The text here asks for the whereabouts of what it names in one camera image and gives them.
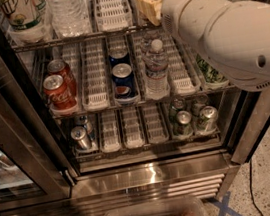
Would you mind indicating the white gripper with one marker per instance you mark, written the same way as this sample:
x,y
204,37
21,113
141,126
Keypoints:
x,y
183,8

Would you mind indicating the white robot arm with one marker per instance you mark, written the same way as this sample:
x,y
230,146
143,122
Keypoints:
x,y
232,37

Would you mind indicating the white empty tray top shelf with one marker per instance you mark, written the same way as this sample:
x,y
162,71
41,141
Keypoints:
x,y
112,14

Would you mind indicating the white empty tray shelf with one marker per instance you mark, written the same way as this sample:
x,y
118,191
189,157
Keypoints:
x,y
95,90
112,14

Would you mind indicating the rear blue pepsi can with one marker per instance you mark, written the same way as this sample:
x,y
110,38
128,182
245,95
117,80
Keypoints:
x,y
119,56

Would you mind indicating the blue pepsi can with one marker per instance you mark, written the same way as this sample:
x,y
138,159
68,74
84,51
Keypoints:
x,y
123,80
119,56

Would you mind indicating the front green can middle shelf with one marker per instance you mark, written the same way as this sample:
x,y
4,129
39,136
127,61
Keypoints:
x,y
210,74

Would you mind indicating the white empty tray middle shelf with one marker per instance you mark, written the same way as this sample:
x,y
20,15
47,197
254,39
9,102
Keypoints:
x,y
95,90

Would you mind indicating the front blue pepsi can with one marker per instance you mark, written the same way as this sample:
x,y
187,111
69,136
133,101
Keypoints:
x,y
123,80

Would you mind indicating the green can bottom rear left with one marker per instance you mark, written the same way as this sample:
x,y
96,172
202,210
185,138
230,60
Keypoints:
x,y
176,105

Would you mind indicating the green can bottom rear right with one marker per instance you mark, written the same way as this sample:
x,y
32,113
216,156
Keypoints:
x,y
199,103

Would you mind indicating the green can bottom front right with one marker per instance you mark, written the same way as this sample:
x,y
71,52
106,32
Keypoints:
x,y
206,122

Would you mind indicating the rear red coca-cola can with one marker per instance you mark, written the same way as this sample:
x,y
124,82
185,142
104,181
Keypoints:
x,y
59,67

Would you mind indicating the red coca-cola can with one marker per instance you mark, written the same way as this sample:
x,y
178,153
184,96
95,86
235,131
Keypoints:
x,y
59,67
58,92

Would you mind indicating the green can bottom front left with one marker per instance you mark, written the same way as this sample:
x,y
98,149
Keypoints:
x,y
182,125

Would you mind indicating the stainless steel fridge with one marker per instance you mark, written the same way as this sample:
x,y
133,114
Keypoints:
x,y
134,157

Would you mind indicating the green 7up can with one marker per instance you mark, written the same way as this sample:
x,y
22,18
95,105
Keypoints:
x,y
21,14

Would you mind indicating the front red coca-cola can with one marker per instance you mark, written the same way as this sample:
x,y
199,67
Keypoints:
x,y
58,92

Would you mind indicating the rear silver can bottom shelf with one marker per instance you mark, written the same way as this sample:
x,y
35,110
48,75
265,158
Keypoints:
x,y
86,123

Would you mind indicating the silver can shelf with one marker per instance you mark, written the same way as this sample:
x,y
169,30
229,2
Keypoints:
x,y
79,135
86,123

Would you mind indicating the front silver can bottom shelf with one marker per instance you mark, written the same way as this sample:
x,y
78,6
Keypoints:
x,y
79,135

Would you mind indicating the glass fridge door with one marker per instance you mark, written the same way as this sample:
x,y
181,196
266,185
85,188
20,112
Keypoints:
x,y
29,136

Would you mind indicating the small clear water bottle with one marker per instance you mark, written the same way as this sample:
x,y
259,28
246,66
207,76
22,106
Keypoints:
x,y
156,70

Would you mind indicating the large clear water bottle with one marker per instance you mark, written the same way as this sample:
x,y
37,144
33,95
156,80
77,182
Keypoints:
x,y
69,17

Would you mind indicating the blue tape cross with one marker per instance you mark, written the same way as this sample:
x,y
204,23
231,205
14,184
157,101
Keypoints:
x,y
222,205

